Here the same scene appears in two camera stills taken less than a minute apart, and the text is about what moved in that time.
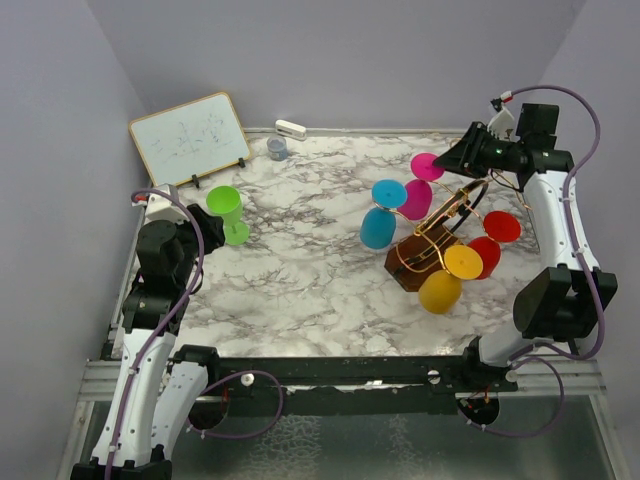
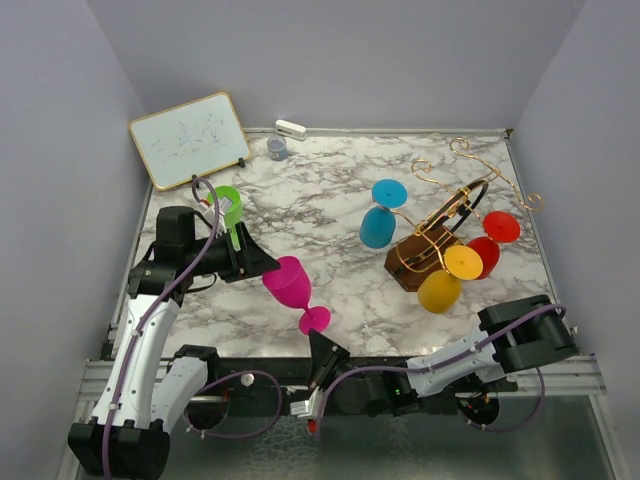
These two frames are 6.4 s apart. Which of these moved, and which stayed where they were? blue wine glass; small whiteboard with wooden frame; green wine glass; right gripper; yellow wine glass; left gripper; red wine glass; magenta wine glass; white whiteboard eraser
Moved: magenta wine glass; left gripper; right gripper
Stayed: red wine glass; green wine glass; white whiteboard eraser; small whiteboard with wooden frame; blue wine glass; yellow wine glass
